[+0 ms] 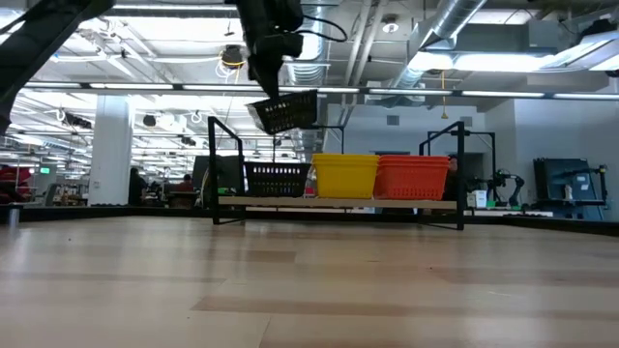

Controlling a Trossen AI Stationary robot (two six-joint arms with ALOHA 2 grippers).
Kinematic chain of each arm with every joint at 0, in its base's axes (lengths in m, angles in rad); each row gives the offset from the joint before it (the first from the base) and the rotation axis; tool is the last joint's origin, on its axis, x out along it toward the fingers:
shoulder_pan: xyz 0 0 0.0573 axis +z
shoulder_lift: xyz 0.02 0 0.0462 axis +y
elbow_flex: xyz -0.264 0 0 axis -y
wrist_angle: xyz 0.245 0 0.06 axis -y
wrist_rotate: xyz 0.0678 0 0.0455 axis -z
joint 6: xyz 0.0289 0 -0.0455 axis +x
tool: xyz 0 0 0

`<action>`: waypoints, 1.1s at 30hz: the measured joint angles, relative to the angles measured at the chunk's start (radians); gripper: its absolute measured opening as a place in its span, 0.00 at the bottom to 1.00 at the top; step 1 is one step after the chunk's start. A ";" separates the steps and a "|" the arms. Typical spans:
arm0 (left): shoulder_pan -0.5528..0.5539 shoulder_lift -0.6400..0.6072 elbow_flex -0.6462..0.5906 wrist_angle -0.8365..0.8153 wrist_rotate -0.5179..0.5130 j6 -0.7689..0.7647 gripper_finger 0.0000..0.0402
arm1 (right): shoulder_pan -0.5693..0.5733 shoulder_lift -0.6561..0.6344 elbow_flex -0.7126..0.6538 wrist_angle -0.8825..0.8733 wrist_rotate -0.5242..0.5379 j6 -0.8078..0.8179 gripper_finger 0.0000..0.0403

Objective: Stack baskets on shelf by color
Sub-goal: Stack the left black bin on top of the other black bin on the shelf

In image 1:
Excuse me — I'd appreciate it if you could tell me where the dark blue machine cabinet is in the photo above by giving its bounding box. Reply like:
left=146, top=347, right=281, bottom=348
left=532, top=157, right=609, bottom=222

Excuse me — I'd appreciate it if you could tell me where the wooden shelf with black frame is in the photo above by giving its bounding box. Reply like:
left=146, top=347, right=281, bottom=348
left=207, top=115, right=467, bottom=232

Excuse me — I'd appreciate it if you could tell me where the smooth silver ventilation duct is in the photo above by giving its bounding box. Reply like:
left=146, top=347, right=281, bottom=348
left=386, top=0, right=488, bottom=103

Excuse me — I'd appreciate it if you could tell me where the person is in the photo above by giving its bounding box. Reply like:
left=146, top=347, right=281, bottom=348
left=447, top=154, right=460, bottom=202
left=128, top=166, right=149, bottom=208
left=168, top=172, right=197, bottom=209

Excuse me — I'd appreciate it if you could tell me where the corrugated silver ventilation duct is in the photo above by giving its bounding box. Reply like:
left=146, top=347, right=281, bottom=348
left=275, top=0, right=331, bottom=156

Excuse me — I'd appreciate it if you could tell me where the black plastic basket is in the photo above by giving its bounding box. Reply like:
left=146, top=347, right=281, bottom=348
left=245, top=88, right=319, bottom=136
left=243, top=161, right=312, bottom=198

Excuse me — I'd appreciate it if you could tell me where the small white box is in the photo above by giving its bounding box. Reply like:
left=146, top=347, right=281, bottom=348
left=465, top=189, right=489, bottom=210

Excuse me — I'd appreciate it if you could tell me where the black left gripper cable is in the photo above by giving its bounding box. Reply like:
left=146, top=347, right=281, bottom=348
left=295, top=13, right=350, bottom=44

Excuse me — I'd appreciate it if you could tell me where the black ceiling cable reel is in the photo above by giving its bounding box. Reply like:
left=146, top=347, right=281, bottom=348
left=221, top=43, right=247, bottom=70

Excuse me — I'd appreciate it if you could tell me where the white building pillar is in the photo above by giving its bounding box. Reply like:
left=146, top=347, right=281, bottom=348
left=87, top=94, right=136, bottom=207

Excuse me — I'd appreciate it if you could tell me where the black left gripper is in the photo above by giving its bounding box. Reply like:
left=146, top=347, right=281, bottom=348
left=235, top=0, right=306, bottom=102

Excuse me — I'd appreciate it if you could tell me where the black monitor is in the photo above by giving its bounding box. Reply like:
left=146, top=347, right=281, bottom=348
left=191, top=154, right=247, bottom=200

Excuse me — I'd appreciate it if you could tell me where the black metal gantry frame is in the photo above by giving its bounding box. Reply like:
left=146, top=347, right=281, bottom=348
left=427, top=129, right=498, bottom=204

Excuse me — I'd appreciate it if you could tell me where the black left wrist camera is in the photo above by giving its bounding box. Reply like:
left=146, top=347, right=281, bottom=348
left=269, top=31, right=306, bottom=60

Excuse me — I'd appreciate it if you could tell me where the long ceiling light strip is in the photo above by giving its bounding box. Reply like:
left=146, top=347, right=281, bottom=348
left=22, top=81, right=619, bottom=100

